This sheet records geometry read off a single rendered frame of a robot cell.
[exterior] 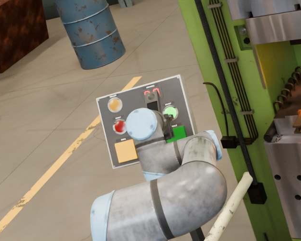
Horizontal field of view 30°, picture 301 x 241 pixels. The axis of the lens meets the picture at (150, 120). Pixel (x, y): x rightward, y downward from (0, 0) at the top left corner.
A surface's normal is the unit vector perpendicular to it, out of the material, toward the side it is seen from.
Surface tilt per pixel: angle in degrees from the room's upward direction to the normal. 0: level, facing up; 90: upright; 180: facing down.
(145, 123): 55
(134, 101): 60
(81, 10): 90
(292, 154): 90
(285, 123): 90
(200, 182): 49
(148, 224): 74
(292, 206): 90
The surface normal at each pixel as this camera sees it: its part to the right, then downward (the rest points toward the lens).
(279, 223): -0.48, 0.53
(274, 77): 0.81, -0.04
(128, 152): -0.24, -0.03
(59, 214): -0.33, -0.85
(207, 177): 0.49, -0.65
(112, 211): -0.26, -0.46
